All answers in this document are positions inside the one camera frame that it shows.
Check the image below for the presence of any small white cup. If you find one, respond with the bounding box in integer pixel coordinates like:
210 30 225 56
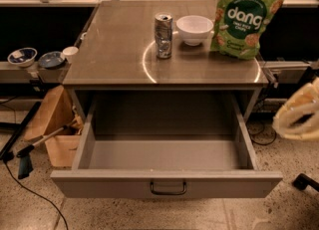
63 46 79 63

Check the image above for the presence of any white bowl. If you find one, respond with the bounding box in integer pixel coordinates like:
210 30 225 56
176 15 213 46

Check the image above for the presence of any black floor cable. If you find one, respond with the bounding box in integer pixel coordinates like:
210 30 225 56
2 158 69 230

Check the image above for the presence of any brown cardboard box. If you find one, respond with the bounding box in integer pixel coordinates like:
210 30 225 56
24 86 82 167

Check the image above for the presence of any grabber tool with green handle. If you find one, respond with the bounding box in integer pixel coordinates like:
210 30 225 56
16 119 82 180

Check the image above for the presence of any black pole on floor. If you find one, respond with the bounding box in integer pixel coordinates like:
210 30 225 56
0 102 41 160

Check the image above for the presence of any green dang chips bag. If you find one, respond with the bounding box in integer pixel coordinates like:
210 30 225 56
210 0 284 60

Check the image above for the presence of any black chair caster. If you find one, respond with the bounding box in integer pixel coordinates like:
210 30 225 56
292 173 319 192

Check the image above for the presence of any dark blue bowl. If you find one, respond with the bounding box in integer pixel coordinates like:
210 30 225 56
38 51 65 69

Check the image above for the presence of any grey top drawer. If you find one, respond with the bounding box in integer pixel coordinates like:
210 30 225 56
51 91 282 199

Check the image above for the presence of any grey drawer cabinet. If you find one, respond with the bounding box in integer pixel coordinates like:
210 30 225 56
62 0 269 123

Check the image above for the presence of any black cables right side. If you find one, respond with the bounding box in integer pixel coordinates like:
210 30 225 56
248 84 282 147

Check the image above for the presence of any silver drink can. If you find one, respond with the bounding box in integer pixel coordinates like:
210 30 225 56
155 13 172 59

